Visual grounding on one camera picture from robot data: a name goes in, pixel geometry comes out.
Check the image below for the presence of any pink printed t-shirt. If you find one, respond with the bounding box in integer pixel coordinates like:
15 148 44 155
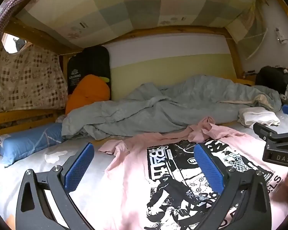
96 117 288 229

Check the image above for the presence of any folded white garment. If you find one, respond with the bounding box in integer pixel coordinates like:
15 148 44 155
238 107 281 128

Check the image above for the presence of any black backpack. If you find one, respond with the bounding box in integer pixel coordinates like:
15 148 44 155
255 66 288 94

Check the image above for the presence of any blue pillow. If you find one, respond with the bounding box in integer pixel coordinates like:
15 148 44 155
0 122 63 167

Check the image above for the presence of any grey-green duvet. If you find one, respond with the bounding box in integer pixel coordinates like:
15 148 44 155
62 75 281 140

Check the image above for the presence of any orange plush pillow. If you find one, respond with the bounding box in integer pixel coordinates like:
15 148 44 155
65 74 111 115

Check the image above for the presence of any checkered canopy cloth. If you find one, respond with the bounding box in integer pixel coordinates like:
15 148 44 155
17 0 267 57

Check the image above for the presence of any white wall power socket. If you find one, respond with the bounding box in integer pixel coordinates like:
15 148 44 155
275 28 286 44

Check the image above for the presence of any green white wall pad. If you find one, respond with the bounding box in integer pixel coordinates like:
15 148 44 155
105 33 236 100

